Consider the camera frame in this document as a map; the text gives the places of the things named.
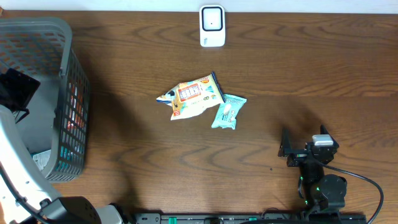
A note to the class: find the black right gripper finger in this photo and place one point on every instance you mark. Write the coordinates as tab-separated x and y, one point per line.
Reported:
285	145
323	130

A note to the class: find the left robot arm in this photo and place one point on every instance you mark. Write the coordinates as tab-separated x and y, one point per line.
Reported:
26	195

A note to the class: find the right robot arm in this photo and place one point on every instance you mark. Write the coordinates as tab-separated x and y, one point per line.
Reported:
322	193

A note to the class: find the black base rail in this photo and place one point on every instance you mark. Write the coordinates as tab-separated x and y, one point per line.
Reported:
272	217

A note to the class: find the small teal wipes packet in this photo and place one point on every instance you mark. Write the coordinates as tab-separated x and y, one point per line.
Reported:
227	112

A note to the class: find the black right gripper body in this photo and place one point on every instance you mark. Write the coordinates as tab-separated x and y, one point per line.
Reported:
296	159

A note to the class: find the teal mouthwash bottle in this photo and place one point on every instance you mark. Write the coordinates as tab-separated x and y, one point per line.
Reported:
41	159

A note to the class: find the grey plastic mesh basket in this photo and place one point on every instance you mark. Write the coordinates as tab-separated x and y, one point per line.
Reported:
42	49

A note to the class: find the white barcode scanner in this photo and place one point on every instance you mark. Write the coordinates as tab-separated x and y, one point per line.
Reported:
212	26

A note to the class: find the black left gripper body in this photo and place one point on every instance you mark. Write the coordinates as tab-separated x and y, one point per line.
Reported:
18	91

